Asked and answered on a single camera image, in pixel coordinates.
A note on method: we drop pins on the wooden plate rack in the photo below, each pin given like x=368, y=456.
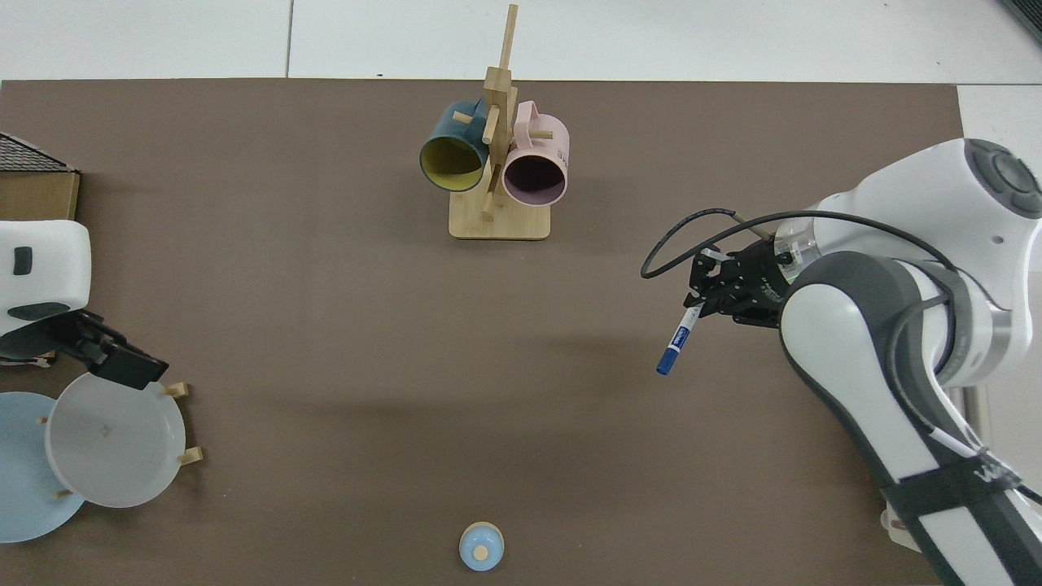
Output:
x=175, y=390

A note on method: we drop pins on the pale toaster oven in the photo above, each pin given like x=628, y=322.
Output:
x=895, y=525

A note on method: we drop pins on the brown table cloth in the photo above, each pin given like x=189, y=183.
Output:
x=407, y=366

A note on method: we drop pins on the pink cup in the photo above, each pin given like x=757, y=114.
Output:
x=544, y=146

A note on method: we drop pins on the small blue round thing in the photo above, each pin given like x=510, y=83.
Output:
x=481, y=547

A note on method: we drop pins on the dark grey panel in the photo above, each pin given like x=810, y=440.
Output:
x=1027, y=15

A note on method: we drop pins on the blue and white marker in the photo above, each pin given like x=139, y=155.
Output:
x=674, y=346

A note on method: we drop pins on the grey plate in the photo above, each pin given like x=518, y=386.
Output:
x=114, y=448

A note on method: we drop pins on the light blue plate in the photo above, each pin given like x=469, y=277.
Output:
x=24, y=480

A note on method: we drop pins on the wooden cup stand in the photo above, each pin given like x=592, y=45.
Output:
x=498, y=221

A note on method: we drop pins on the dark teal cup yellow inside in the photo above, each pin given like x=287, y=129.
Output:
x=450, y=130

